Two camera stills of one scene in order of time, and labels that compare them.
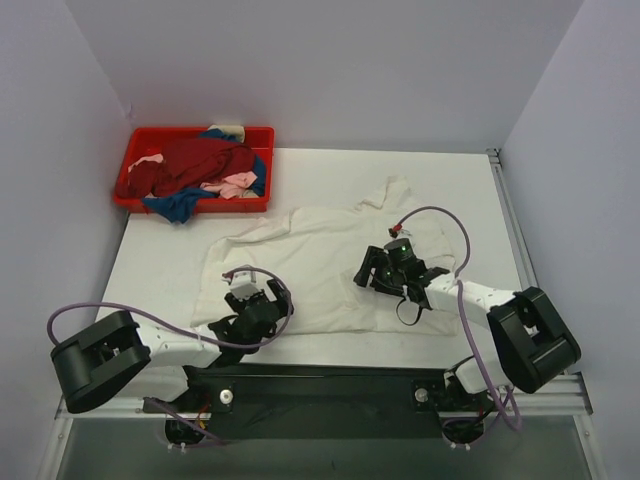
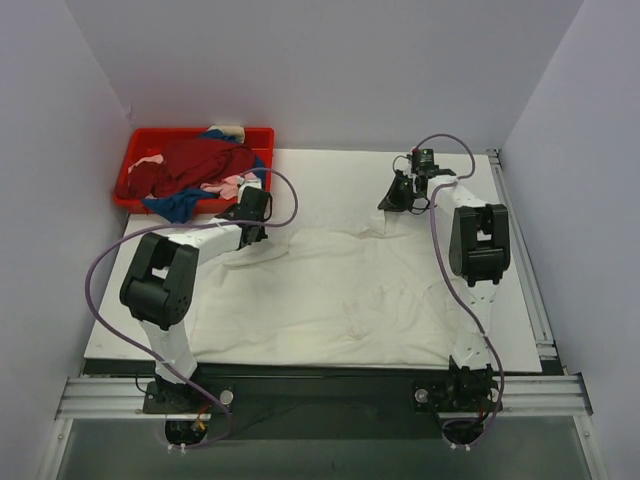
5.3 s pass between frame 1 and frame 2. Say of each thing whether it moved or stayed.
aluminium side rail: stayed
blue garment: stayed
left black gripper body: moved
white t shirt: moved
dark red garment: stayed
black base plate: stayed
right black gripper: moved
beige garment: stayed
